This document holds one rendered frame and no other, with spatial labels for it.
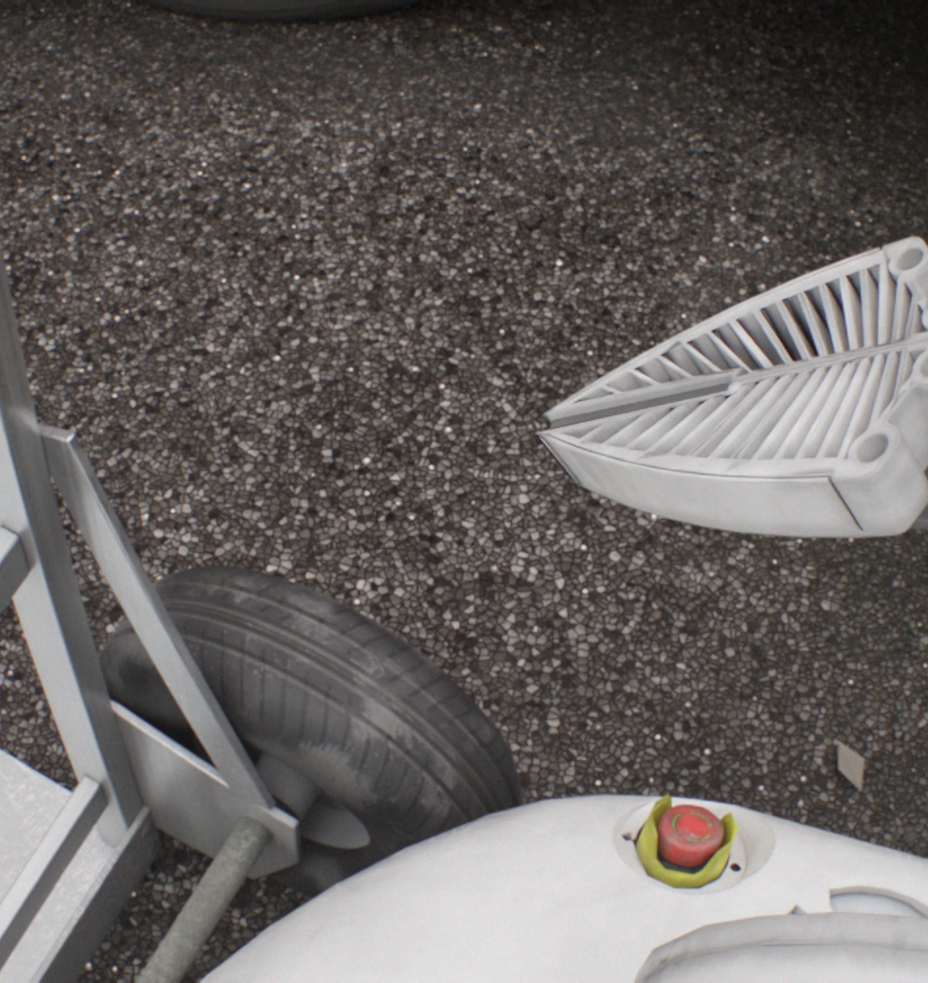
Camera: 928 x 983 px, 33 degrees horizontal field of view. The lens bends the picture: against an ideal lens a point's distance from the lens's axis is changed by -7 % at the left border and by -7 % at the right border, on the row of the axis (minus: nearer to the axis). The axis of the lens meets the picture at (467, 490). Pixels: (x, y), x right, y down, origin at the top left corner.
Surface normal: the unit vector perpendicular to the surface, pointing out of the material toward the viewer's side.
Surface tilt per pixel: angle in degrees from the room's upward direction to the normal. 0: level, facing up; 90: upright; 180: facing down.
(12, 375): 90
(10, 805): 0
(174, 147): 0
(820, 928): 36
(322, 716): 31
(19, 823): 0
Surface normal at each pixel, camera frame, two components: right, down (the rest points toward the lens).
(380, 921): -0.36, -0.88
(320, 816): -0.47, -0.09
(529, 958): 0.04, -0.59
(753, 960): -0.53, -0.68
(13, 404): 0.89, 0.39
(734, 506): -0.53, 0.76
